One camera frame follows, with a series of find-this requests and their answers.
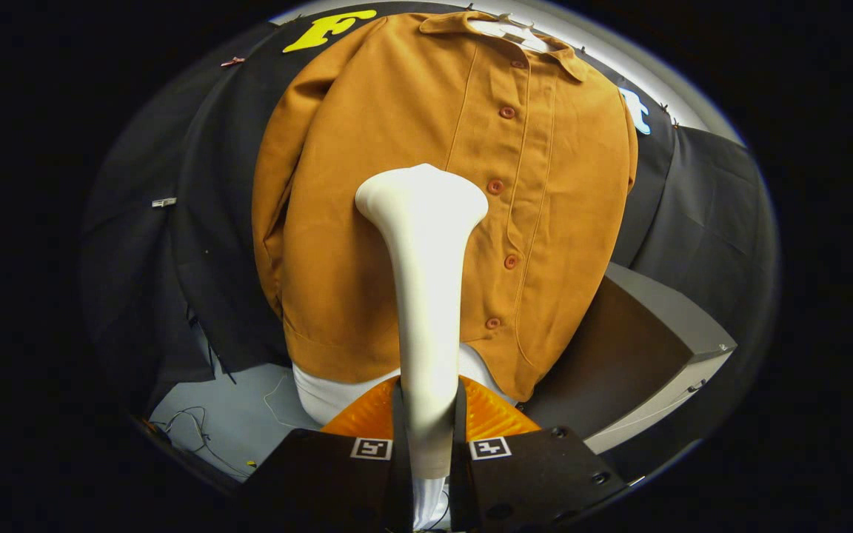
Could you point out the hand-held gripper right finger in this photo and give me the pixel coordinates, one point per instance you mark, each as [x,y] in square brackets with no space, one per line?
[537,477]

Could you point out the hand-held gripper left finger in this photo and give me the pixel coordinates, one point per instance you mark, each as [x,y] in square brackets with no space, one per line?
[323,481]

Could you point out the white garment steamer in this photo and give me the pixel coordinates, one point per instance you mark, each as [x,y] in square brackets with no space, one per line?
[426,296]

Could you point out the orange-brown button shirt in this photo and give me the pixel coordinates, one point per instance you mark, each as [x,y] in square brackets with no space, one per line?
[367,133]

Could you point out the white mannequin torso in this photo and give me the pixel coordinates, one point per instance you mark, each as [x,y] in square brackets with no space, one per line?
[330,396]

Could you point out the grey cabinet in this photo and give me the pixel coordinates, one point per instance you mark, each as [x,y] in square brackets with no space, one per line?
[663,311]

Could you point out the black backdrop cloth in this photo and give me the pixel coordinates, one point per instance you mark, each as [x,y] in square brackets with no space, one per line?
[175,259]

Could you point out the silver small clip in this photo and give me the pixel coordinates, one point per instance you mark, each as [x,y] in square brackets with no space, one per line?
[164,202]

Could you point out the reddish small clip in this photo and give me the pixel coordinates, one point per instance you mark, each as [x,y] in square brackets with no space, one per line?
[232,61]

